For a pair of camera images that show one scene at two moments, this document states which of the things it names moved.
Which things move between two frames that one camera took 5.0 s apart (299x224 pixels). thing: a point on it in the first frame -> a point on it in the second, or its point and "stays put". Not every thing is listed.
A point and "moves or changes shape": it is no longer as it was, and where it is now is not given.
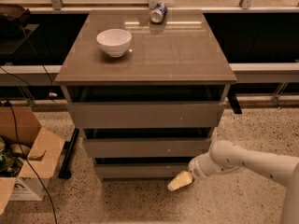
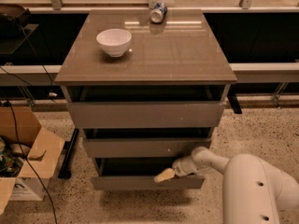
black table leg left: [65, 169] stays put
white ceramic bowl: [115, 41] stays put
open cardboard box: [30, 157] stays put
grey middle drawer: [146, 147] stays put
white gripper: [195, 169] -> [181, 167]
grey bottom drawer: [139, 170] moves or changes shape
